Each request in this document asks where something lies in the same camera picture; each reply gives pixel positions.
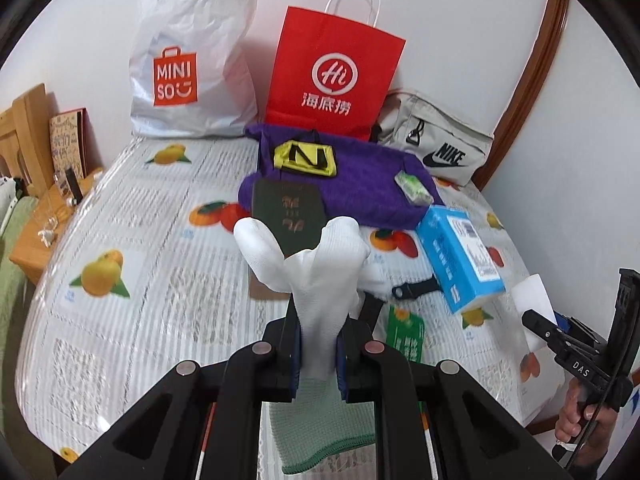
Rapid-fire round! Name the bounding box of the green snack packet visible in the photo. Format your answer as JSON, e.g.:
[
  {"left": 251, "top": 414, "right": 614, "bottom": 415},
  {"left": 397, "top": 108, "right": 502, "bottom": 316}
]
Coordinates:
[{"left": 386, "top": 306, "right": 425, "bottom": 363}]

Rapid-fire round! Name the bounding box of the white work glove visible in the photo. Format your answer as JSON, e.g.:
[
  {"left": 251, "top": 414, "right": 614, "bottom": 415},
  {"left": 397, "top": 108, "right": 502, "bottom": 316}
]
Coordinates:
[{"left": 233, "top": 217, "right": 375, "bottom": 474}]

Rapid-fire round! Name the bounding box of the dark green book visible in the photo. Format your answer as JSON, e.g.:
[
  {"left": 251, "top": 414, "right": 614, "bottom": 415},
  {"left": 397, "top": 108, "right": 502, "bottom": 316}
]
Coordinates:
[{"left": 247, "top": 176, "right": 329, "bottom": 302}]

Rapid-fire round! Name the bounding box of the green tissue pack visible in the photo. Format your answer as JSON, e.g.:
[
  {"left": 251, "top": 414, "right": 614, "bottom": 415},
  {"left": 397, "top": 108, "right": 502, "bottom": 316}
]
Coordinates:
[{"left": 394, "top": 171, "right": 434, "bottom": 207}]

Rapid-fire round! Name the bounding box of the right hand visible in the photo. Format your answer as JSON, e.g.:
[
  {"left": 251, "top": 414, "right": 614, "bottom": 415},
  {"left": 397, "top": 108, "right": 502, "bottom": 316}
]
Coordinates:
[{"left": 554, "top": 378, "right": 618, "bottom": 467}]

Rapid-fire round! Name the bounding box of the blue tissue box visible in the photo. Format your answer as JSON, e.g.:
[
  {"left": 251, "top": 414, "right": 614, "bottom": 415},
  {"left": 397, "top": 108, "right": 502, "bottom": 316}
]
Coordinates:
[{"left": 416, "top": 205, "right": 506, "bottom": 313}]

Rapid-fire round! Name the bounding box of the fruit print table cover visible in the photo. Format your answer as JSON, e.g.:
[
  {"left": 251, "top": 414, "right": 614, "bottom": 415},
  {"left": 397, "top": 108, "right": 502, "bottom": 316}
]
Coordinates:
[{"left": 15, "top": 136, "right": 565, "bottom": 479}]

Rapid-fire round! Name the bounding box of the purple towel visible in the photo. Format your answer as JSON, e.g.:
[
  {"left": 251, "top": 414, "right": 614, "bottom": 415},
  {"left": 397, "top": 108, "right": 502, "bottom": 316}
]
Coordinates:
[{"left": 238, "top": 124, "right": 444, "bottom": 231}]

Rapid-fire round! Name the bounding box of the grey Nike bag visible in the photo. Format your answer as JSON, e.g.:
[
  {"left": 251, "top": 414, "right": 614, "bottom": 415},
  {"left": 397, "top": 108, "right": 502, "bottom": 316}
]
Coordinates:
[{"left": 378, "top": 89, "right": 495, "bottom": 186}]

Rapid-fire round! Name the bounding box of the wooden side table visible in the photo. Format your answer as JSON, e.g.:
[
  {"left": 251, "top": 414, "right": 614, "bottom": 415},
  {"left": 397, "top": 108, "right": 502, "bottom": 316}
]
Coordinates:
[{"left": 10, "top": 184, "right": 74, "bottom": 286}]

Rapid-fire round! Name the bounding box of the green bed cover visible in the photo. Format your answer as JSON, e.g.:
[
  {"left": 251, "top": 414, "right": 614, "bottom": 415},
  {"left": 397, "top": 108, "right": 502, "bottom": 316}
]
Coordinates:
[{"left": 1, "top": 196, "right": 38, "bottom": 440}]

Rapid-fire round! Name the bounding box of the red paper bag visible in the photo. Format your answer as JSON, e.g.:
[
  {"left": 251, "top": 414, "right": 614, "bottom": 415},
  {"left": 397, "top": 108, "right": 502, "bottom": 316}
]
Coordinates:
[{"left": 264, "top": 0, "right": 406, "bottom": 141}]

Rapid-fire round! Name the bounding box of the white Miniso plastic bag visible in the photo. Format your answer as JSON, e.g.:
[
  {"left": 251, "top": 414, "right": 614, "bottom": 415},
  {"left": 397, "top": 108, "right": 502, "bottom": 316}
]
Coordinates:
[{"left": 129, "top": 0, "right": 258, "bottom": 139}]

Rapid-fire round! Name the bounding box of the brown patterned notebook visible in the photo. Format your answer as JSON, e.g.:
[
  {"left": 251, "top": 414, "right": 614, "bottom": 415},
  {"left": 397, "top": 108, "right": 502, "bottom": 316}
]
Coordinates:
[{"left": 49, "top": 108, "right": 86, "bottom": 197}]

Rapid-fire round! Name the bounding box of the wooden door frame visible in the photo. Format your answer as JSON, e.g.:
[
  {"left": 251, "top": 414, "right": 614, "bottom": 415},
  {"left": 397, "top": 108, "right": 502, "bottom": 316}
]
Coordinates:
[{"left": 473, "top": 0, "right": 570, "bottom": 190}]

